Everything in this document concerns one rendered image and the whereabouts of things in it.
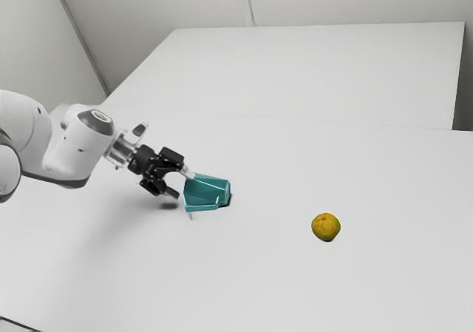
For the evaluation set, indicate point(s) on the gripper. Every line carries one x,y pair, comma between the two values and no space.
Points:
142,160

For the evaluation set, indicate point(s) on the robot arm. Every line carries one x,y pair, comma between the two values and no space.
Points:
74,143

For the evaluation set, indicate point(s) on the yellow-green round fruit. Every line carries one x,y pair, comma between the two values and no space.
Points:
326,227

